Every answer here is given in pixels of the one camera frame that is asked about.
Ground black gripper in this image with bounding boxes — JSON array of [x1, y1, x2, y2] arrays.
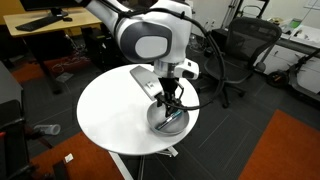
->
[[155, 77, 185, 117]]

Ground green marker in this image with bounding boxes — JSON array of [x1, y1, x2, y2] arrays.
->
[[156, 110, 184, 131]]

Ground grey bowl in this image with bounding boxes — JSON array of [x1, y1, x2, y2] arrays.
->
[[146, 99, 191, 137]]

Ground black mesh office chair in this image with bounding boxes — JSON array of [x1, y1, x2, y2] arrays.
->
[[196, 17, 283, 109]]

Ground white table base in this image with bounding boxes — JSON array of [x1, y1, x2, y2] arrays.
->
[[108, 146, 179, 180]]

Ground black floor box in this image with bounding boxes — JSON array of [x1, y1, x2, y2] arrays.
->
[[207, 28, 231, 58]]

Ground black computer tower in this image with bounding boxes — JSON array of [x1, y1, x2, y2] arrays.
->
[[81, 28, 116, 72]]

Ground grey floor box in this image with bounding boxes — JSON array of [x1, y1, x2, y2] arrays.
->
[[54, 72, 75, 84]]

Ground black electric scooter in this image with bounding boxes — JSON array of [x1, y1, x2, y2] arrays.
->
[[265, 49, 320, 104]]

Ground small white floor tag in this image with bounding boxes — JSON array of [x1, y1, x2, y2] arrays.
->
[[64, 153, 75, 164]]

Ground white cabinet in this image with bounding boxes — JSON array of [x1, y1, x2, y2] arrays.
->
[[254, 43, 320, 96]]

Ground clear plastic bottle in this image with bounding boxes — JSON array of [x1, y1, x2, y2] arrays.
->
[[33, 123, 62, 136]]

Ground black stand leg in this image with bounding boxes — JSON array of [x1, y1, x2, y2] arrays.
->
[[52, 160, 72, 180]]

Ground green box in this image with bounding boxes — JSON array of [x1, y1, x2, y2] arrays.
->
[[288, 18, 303, 30]]

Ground white papers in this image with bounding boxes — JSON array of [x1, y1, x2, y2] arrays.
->
[[289, 24, 320, 45]]

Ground black keyboard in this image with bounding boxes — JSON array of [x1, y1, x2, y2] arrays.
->
[[14, 15, 64, 33]]

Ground black computer monitor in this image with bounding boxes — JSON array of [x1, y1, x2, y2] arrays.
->
[[19, 0, 83, 18]]

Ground light wooden desk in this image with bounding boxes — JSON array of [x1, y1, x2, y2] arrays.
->
[[3, 6, 103, 94]]

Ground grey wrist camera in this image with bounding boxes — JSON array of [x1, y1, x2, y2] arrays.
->
[[129, 65, 165, 102]]

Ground wall power outlet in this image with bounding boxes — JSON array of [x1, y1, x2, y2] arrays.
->
[[203, 19, 217, 29]]

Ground tangled floor cables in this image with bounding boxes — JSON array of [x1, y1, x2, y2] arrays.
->
[[49, 54, 92, 74]]

